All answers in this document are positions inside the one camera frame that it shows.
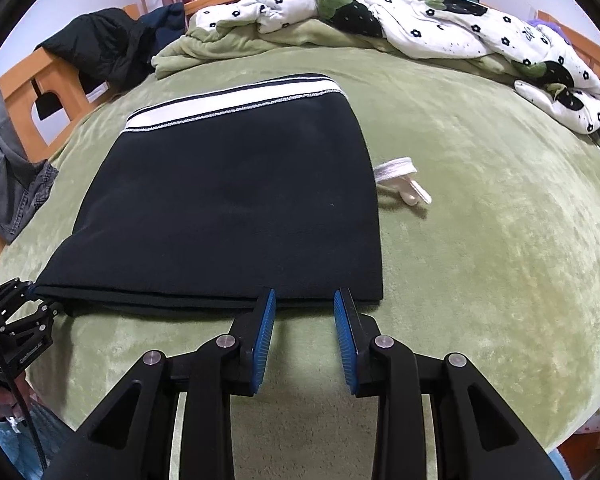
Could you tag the black jacket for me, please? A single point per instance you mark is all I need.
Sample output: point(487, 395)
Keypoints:
point(100, 45)

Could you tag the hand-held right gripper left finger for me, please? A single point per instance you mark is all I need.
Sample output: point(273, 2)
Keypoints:
point(265, 340)

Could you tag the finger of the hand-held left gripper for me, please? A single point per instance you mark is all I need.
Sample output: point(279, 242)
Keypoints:
point(12, 294)
point(30, 319)

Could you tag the white floral quilt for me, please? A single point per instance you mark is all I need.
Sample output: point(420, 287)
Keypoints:
point(430, 30)

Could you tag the person's left hand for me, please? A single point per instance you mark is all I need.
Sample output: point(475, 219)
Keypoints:
point(2, 408)

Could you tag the green fleece blanket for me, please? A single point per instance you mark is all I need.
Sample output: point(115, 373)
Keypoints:
point(480, 260)

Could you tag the black pants with white waistband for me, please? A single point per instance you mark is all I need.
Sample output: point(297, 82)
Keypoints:
point(220, 200)

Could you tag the navy garment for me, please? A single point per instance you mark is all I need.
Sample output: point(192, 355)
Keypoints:
point(165, 25)

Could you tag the purple cloth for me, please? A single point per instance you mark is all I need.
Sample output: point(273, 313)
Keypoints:
point(547, 25)

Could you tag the grey jeans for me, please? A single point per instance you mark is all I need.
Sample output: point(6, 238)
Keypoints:
point(0, 170)

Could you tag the person's blue jeans leg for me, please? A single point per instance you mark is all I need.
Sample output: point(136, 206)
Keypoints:
point(55, 432)

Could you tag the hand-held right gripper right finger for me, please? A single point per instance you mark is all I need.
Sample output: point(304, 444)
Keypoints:
point(345, 340)

